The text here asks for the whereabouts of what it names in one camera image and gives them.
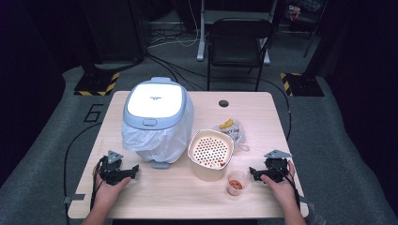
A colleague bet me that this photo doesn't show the clear plastic bag yellow print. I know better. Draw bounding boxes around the clear plastic bag yellow print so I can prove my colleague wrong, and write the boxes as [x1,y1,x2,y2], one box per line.
[211,118,251,153]

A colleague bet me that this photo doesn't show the person's left hand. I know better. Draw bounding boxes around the person's left hand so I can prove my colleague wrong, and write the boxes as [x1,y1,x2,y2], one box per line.
[92,164,132,208]

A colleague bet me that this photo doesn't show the beige container with perforated strainer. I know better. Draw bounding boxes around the beige container with perforated strainer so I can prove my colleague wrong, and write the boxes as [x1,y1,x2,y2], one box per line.
[187,128,236,183]

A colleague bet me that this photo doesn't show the black folding chair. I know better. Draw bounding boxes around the black folding chair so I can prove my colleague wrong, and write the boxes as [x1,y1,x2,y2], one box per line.
[206,18,276,92]
[195,0,280,66]

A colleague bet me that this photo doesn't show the person's right hand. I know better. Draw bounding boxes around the person's right hand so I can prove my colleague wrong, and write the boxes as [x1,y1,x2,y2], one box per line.
[260,159,299,208]

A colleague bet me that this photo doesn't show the black stand base striped edge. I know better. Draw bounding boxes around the black stand base striped edge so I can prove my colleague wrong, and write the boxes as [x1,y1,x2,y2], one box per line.
[280,71,326,98]
[73,68,121,98]

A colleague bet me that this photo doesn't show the small clear cup with scraps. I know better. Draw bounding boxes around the small clear cup with scraps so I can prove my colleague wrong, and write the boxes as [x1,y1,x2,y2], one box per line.
[226,169,252,197]

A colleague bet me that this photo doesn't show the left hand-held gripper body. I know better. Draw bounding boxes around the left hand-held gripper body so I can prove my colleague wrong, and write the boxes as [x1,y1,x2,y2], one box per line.
[99,150,134,186]

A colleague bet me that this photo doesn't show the grey tape strip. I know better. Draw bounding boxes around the grey tape strip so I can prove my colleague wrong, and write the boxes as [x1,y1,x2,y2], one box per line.
[63,193,86,204]

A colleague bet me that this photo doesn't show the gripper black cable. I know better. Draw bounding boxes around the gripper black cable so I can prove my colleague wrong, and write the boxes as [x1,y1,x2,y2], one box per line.
[280,158,302,208]
[89,155,109,211]

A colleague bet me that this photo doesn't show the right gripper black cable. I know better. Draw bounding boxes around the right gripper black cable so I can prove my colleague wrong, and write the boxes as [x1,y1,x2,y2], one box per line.
[280,158,302,208]

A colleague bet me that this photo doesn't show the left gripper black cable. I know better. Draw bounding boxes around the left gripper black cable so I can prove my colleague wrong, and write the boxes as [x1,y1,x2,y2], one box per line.
[89,155,109,211]

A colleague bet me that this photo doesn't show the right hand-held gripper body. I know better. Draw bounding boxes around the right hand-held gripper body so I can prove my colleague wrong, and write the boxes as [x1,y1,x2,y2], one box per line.
[263,149,294,184]

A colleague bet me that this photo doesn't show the black floor cable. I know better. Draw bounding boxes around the black floor cable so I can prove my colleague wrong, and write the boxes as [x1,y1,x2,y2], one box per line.
[259,77,293,143]
[63,121,103,225]

